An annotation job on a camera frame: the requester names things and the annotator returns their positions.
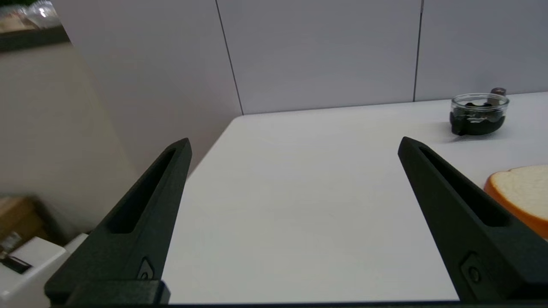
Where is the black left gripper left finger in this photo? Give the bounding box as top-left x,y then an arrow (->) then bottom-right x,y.
44,137 -> 193,300

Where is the white box device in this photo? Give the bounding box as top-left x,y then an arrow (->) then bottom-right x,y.
0,233 -> 91,308

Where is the brown cardboard box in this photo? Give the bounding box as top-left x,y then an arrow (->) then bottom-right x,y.
0,196 -> 48,257

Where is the glass cup with black handle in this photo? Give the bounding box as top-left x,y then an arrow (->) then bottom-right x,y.
449,93 -> 510,137

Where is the dark shelf ledge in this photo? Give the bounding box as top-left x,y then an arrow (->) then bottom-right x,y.
0,0 -> 71,53

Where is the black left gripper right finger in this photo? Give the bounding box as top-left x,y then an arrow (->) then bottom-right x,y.
397,136 -> 548,305

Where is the white bread slice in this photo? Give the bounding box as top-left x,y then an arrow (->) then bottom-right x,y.
483,165 -> 548,239

